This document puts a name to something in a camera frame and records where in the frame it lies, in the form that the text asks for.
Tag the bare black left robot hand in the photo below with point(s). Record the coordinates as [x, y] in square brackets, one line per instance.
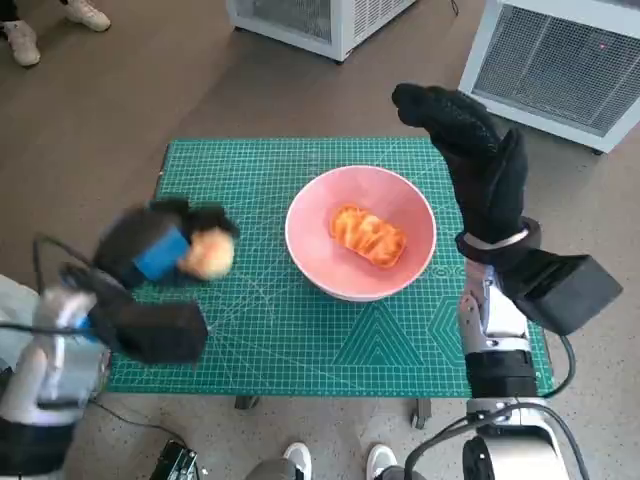
[145, 230]

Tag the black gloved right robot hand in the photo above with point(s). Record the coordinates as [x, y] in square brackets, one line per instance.
[490, 175]

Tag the round toy bread bun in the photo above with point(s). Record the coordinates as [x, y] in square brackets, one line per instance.
[212, 255]

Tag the orange toy croissant bread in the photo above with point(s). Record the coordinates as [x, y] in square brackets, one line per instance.
[367, 235]

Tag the pink bowl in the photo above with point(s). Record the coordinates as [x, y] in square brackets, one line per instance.
[310, 225]

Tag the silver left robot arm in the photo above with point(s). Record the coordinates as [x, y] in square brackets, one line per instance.
[50, 370]

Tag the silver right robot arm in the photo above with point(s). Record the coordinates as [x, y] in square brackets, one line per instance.
[500, 370]

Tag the white mesh cabinet red light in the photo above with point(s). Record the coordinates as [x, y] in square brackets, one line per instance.
[550, 60]

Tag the person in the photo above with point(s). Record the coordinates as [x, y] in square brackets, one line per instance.
[25, 45]
[15, 310]
[297, 457]

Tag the green cutting mat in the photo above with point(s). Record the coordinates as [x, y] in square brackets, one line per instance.
[300, 345]

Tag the black metal device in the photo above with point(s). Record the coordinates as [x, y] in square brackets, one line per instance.
[172, 462]

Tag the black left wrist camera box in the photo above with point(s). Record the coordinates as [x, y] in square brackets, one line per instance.
[160, 330]

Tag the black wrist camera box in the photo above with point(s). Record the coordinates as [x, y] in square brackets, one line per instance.
[160, 330]
[570, 290]

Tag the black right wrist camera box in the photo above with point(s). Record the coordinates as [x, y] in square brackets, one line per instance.
[570, 290]

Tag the black table leg bracket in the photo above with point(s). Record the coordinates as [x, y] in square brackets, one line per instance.
[421, 412]
[247, 402]

